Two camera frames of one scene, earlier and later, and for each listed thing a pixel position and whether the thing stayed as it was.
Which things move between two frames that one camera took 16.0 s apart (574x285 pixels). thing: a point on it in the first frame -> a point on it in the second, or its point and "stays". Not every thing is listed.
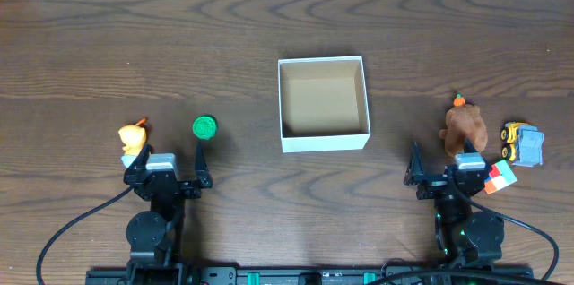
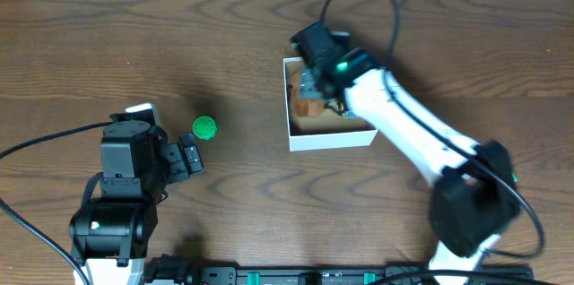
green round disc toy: x=204 y=126 stays
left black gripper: x=168 y=187 -> x=178 y=161
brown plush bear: x=464 y=122 -> x=303 y=107
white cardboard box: x=324 y=104 stays
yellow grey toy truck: x=523 y=144 -> x=313 y=87
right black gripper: x=444 y=185 -> x=311 y=86
